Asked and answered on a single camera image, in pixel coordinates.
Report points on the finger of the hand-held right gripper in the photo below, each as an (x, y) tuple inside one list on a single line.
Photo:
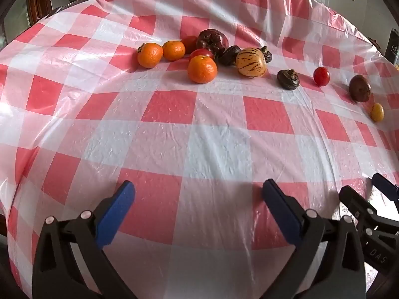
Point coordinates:
[(355, 202), (385, 185)]

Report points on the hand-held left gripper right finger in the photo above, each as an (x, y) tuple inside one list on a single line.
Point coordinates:
[(280, 215)]

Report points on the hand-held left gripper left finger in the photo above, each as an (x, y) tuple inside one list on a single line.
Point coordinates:
[(115, 215)]

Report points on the small yellow kumquat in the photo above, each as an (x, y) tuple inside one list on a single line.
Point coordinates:
[(377, 112)]

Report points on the brown passion fruit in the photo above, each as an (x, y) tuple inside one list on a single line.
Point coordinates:
[(359, 88)]

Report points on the small red cherry tomato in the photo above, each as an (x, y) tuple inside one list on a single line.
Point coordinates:
[(321, 76)]

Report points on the small dark wrinkled fruit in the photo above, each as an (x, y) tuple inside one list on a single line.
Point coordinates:
[(267, 55), (288, 79), (230, 56)]

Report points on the striped yellow pepino melon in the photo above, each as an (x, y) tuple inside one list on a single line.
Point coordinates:
[(251, 63)]

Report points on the orange with leaf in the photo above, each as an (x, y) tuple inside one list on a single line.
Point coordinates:
[(150, 56)]

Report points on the large dark purple fruit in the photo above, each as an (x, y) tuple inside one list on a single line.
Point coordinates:
[(212, 40)]

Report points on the red white checkered tablecloth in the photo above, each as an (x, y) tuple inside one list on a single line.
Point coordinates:
[(199, 149)]

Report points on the black box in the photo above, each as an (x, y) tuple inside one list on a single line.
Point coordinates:
[(394, 46)]

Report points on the wooden cabinet with glass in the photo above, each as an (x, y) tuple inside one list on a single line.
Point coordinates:
[(37, 0)]

